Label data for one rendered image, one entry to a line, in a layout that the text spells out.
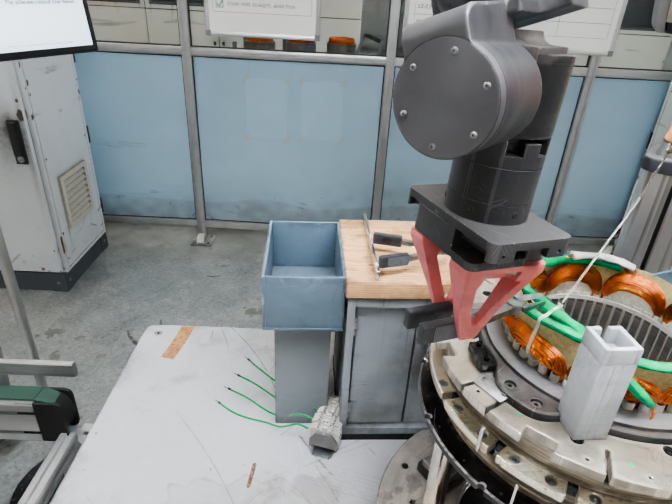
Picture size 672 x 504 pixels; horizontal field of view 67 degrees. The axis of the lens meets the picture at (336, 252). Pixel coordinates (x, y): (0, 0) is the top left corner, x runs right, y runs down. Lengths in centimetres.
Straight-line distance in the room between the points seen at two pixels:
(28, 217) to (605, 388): 246
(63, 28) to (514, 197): 105
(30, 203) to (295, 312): 204
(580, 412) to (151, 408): 66
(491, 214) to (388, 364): 44
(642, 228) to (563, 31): 192
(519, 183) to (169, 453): 65
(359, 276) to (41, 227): 212
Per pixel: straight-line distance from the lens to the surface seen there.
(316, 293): 66
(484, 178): 33
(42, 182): 256
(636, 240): 100
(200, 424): 86
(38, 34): 121
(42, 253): 270
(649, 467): 47
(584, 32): 286
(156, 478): 81
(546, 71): 32
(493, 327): 53
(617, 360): 41
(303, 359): 75
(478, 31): 26
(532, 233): 34
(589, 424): 45
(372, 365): 74
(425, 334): 38
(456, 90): 25
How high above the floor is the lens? 140
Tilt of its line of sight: 28 degrees down
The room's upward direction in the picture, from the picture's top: 3 degrees clockwise
